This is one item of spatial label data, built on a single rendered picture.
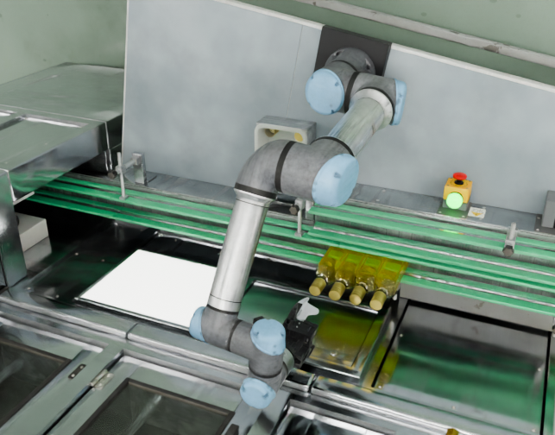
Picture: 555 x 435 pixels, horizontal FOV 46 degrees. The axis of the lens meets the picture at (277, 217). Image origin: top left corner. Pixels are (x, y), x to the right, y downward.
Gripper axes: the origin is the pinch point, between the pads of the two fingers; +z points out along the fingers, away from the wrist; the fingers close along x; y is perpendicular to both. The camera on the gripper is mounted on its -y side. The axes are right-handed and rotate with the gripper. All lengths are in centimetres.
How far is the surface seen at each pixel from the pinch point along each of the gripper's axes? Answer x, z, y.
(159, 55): 42, 50, -76
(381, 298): 3.1, 10.9, 18.0
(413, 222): 15.4, 34.5, 19.2
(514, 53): 51, 106, 31
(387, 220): 15.0, 32.0, 12.0
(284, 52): 52, 50, -32
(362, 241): 7.1, 30.3, 6.5
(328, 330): -12.1, 9.8, 5.4
